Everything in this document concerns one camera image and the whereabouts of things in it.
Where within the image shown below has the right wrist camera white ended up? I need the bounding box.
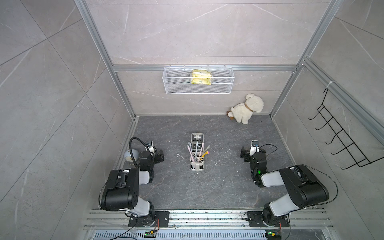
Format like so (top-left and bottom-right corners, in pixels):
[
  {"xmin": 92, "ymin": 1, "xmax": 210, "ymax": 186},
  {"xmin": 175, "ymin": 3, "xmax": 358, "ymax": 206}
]
[{"xmin": 250, "ymin": 140, "xmax": 260, "ymax": 156}]

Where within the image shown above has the yellow wipes packet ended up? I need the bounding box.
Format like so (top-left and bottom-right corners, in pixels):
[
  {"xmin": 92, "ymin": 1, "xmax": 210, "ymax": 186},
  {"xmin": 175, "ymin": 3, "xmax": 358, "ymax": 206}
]
[{"xmin": 190, "ymin": 70, "xmax": 213, "ymax": 85}]

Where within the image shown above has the cream toothbrush holder organizer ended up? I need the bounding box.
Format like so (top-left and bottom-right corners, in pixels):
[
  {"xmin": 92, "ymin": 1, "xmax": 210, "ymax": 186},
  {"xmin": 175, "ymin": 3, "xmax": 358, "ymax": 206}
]
[{"xmin": 188, "ymin": 133, "xmax": 208, "ymax": 172}]

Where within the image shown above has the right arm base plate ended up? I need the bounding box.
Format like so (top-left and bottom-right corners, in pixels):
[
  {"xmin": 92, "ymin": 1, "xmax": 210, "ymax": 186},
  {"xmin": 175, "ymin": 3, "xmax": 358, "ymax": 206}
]
[{"xmin": 244, "ymin": 211, "xmax": 290, "ymax": 228}]

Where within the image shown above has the aluminium mounting rail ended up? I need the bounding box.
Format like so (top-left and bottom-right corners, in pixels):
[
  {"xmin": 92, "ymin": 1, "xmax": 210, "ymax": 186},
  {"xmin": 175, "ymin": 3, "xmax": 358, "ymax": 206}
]
[{"xmin": 82, "ymin": 209, "xmax": 334, "ymax": 230}]

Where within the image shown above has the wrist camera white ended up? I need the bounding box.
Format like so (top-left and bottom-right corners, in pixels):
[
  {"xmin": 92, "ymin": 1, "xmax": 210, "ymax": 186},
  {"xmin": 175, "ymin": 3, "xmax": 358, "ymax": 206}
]
[
  {"xmin": 250, "ymin": 140, "xmax": 260, "ymax": 156},
  {"xmin": 146, "ymin": 141, "xmax": 156, "ymax": 154}
]

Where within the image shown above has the black wire hook rack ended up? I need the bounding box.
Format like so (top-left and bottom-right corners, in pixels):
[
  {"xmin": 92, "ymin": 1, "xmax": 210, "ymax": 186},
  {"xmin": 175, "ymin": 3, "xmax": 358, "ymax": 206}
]
[{"xmin": 308, "ymin": 88, "xmax": 384, "ymax": 170}]

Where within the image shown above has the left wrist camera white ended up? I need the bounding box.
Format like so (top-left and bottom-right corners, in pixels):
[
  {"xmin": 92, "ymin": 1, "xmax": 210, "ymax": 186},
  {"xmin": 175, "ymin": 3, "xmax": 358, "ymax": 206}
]
[{"xmin": 146, "ymin": 141, "xmax": 156, "ymax": 154}]

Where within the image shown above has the pink toothbrush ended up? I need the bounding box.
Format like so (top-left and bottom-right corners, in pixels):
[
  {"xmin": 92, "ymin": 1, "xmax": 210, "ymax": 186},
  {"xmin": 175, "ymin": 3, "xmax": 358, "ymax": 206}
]
[
  {"xmin": 199, "ymin": 142, "xmax": 204, "ymax": 157},
  {"xmin": 187, "ymin": 145, "xmax": 196, "ymax": 162}
]

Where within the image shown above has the white wire mesh basket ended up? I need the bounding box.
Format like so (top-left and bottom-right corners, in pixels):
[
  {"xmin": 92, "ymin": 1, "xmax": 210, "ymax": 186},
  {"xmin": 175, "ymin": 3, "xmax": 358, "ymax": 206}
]
[{"xmin": 162, "ymin": 67, "xmax": 235, "ymax": 95}]

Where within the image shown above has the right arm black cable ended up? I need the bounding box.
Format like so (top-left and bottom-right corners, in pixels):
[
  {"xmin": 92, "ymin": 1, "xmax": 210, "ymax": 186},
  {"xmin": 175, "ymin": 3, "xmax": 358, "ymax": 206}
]
[{"xmin": 259, "ymin": 143, "xmax": 339, "ymax": 208}]

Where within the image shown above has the white plush dog toy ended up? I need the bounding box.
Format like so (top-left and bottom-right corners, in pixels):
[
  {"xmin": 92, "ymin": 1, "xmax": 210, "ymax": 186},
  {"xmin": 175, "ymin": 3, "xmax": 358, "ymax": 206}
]
[{"xmin": 227, "ymin": 94, "xmax": 264, "ymax": 125}]

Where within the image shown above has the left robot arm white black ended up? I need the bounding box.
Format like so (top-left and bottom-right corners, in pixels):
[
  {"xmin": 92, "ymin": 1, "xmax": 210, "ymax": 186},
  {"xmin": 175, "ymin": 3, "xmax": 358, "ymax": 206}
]
[{"xmin": 100, "ymin": 150, "xmax": 170, "ymax": 228}]

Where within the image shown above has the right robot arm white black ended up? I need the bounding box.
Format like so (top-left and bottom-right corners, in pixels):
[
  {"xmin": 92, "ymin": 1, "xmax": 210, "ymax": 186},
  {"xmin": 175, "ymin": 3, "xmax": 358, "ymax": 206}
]
[{"xmin": 240, "ymin": 145, "xmax": 330, "ymax": 227}]

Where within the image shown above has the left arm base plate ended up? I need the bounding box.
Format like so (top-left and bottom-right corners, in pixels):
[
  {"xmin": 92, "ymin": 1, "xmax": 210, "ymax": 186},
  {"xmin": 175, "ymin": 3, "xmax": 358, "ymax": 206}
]
[{"xmin": 129, "ymin": 211, "xmax": 170, "ymax": 228}]

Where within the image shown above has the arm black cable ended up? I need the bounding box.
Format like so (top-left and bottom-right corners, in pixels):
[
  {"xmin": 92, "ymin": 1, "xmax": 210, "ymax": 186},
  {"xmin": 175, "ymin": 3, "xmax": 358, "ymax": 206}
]
[
  {"xmin": 259, "ymin": 143, "xmax": 339, "ymax": 208},
  {"xmin": 128, "ymin": 137, "xmax": 151, "ymax": 169}
]

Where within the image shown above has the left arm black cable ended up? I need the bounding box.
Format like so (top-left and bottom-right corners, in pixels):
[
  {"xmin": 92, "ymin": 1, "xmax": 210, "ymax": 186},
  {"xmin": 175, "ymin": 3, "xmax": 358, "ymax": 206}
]
[{"xmin": 128, "ymin": 137, "xmax": 151, "ymax": 169}]

